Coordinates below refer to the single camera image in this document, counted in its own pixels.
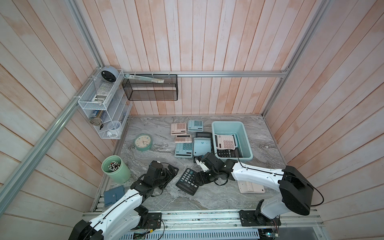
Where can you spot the green pen cup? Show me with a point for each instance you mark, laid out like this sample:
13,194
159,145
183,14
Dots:
116,169

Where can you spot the small teal calculator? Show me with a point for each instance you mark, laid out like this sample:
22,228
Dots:
195,126

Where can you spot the small pink calculator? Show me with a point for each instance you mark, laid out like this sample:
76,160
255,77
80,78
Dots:
178,129

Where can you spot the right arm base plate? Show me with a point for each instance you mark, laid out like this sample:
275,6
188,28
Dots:
252,219

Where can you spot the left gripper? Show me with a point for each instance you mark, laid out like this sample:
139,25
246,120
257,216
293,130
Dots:
169,176

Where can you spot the black mesh basket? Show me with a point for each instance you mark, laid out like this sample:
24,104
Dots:
147,91

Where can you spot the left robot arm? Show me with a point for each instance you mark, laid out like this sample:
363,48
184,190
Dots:
127,213

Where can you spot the white wire shelf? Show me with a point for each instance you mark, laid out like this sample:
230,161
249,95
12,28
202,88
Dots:
102,102

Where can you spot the grey round alarm clock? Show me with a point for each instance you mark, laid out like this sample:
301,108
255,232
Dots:
110,74

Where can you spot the small black calculator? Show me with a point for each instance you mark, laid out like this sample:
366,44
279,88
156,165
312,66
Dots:
228,154

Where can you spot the upturned light blue calculator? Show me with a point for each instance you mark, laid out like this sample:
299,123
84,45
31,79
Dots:
202,146

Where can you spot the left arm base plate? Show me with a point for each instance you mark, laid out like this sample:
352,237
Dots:
150,221

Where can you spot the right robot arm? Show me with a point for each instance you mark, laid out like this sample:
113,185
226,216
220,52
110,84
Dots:
294,191

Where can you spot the large black desk calculator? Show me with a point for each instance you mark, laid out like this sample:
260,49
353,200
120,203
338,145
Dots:
204,135

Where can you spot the white mug on shelf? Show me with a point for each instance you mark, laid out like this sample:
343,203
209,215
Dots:
113,128

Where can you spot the ruler on basket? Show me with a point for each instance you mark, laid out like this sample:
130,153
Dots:
142,78

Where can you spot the blue calculator under pink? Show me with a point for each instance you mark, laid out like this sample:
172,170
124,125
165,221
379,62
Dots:
184,150

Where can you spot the pink calculator on stack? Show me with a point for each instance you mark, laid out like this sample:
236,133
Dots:
183,139

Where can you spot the upturned pink calculator right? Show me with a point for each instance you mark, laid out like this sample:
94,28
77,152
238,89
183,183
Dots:
250,188

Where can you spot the green round clock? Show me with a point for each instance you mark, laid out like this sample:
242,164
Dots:
143,142

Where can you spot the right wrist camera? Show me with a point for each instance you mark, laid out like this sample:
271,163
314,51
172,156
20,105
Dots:
202,165

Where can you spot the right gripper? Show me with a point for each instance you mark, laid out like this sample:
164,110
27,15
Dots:
202,178

